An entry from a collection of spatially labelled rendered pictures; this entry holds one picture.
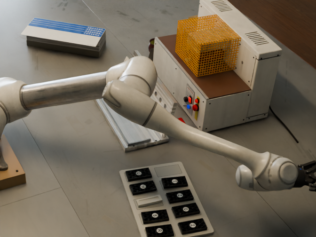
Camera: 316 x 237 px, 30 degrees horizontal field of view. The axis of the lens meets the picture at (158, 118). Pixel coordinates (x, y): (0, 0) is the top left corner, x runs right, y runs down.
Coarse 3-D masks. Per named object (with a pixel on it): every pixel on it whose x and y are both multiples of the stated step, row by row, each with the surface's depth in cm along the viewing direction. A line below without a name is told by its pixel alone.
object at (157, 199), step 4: (152, 196) 229; (156, 196) 230; (136, 200) 227; (140, 200) 227; (144, 200) 228; (148, 200) 228; (152, 200) 228; (156, 200) 228; (160, 200) 228; (140, 204) 226; (144, 204) 226; (148, 204) 227
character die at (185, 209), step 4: (188, 204) 227; (192, 204) 228; (196, 204) 228; (172, 208) 225; (176, 208) 225; (180, 208) 226; (184, 208) 225; (188, 208) 226; (192, 208) 226; (196, 208) 226; (176, 212) 224; (180, 212) 225; (184, 212) 224; (188, 212) 224; (192, 212) 224; (196, 212) 224; (176, 216) 222; (180, 216) 223; (184, 216) 224
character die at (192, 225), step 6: (180, 222) 220; (186, 222) 221; (192, 222) 220; (198, 222) 221; (204, 222) 220; (180, 228) 218; (186, 228) 218; (192, 228) 218; (198, 228) 219; (204, 228) 218
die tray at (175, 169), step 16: (160, 176) 240; (176, 176) 241; (128, 192) 232; (160, 192) 233; (192, 192) 234; (144, 208) 226; (160, 208) 226; (144, 224) 219; (160, 224) 220; (176, 224) 220; (208, 224) 221
